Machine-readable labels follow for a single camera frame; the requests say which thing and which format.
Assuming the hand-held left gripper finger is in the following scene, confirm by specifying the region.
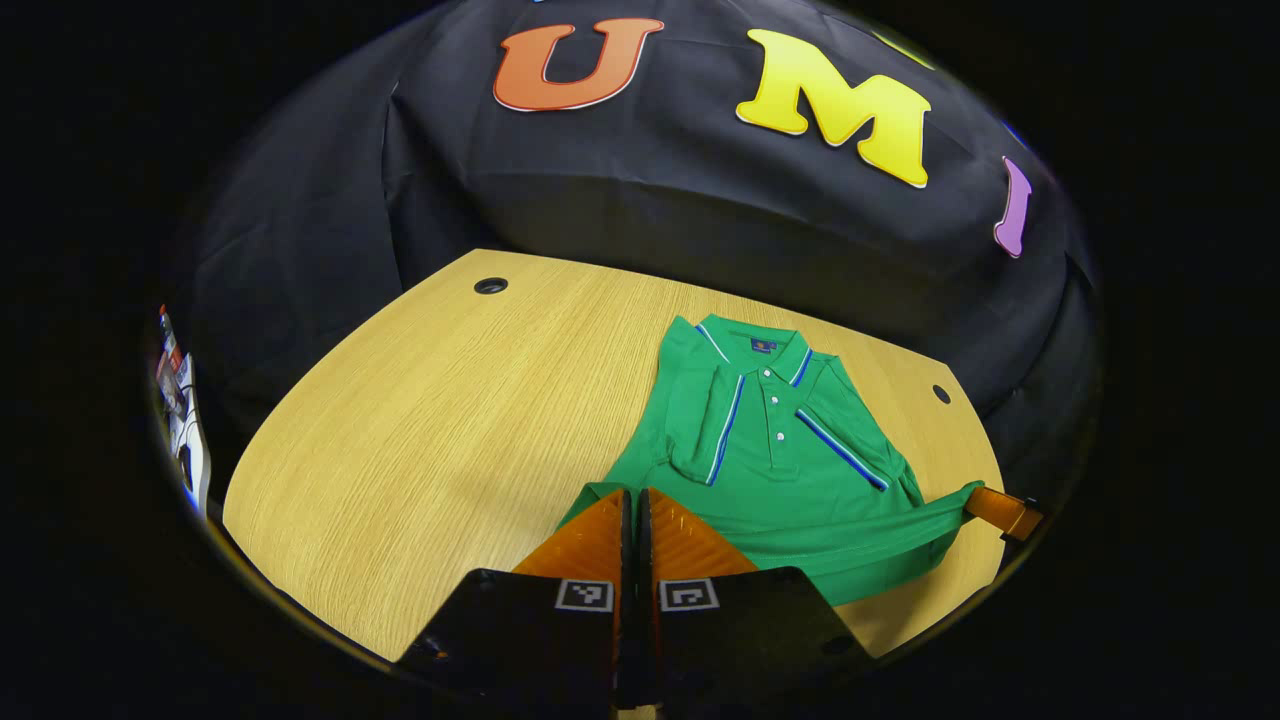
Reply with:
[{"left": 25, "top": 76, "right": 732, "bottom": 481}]
[
  {"left": 638, "top": 487, "right": 876, "bottom": 706},
  {"left": 395, "top": 487, "right": 636, "bottom": 701}
]

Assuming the green T-shirt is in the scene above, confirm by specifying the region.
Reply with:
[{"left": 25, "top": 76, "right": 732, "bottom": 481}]
[{"left": 555, "top": 313, "right": 986, "bottom": 608}]

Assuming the black backdrop cloth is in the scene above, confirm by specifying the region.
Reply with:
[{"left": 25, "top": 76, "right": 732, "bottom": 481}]
[{"left": 185, "top": 0, "right": 1101, "bottom": 471}]

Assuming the white side table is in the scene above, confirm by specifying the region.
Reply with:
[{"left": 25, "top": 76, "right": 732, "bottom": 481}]
[{"left": 155, "top": 340, "right": 213, "bottom": 521}]

